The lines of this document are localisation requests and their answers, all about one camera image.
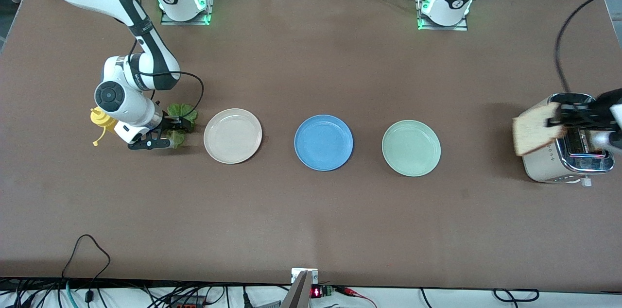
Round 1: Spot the green lettuce leaf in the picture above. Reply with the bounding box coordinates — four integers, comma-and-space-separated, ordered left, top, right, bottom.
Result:
165, 103, 199, 150

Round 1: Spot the toasted bread slice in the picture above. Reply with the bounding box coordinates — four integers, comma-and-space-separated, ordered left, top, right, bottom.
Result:
512, 102, 568, 157

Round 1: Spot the yellow mustard squeeze bottle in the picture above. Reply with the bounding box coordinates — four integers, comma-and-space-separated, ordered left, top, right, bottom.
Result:
90, 106, 120, 147

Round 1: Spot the beige round plate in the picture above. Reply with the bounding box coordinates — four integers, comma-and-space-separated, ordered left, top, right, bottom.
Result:
203, 108, 263, 165

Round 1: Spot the blue round plate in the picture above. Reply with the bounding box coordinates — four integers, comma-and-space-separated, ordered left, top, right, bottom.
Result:
294, 114, 354, 172

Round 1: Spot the light green round plate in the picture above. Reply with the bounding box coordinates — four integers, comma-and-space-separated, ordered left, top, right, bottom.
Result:
381, 120, 442, 177

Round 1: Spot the beige chrome two-slot toaster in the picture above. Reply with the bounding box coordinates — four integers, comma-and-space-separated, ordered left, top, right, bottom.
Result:
521, 93, 616, 187

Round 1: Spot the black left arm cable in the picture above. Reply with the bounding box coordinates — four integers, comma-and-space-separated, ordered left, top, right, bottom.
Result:
503, 0, 622, 98

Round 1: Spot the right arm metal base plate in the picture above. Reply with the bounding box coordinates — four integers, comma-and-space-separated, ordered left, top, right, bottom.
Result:
160, 0, 217, 26

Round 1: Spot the thin black looped cable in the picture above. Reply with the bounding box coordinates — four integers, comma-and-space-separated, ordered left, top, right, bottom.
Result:
61, 234, 111, 290

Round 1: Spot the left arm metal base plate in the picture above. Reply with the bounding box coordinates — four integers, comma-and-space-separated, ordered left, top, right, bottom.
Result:
416, 0, 469, 32

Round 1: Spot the black coiled floor cable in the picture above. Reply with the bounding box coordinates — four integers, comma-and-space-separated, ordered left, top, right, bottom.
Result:
493, 288, 540, 303

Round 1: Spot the white table edge bracket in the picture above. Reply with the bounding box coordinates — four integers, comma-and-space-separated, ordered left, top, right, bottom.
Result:
291, 268, 319, 285

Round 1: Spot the grey metal camera bar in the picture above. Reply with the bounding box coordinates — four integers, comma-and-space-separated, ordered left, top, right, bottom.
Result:
281, 271, 313, 308

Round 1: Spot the red clip lead wire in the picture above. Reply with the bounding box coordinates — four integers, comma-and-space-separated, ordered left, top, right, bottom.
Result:
335, 286, 378, 308

